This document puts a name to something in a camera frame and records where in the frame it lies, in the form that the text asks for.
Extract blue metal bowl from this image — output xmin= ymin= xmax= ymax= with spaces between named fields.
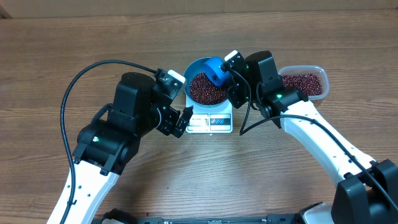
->
xmin=183 ymin=57 xmax=233 ymax=109

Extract blue plastic scoop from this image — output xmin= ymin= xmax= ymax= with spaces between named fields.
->
xmin=202 ymin=57 xmax=231 ymax=87

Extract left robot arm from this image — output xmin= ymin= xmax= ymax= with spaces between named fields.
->
xmin=48 ymin=68 xmax=193 ymax=223

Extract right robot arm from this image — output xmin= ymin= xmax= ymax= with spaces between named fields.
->
xmin=211 ymin=50 xmax=397 ymax=224

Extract red beans in bowl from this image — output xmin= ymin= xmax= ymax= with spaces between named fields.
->
xmin=188 ymin=72 xmax=227 ymax=105

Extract white digital kitchen scale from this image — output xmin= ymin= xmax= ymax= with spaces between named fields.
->
xmin=186 ymin=98 xmax=233 ymax=134

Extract red beans in container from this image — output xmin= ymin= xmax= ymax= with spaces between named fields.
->
xmin=282 ymin=73 xmax=322 ymax=96

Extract clear plastic bean container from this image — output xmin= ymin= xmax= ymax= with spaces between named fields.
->
xmin=278 ymin=65 xmax=330 ymax=101

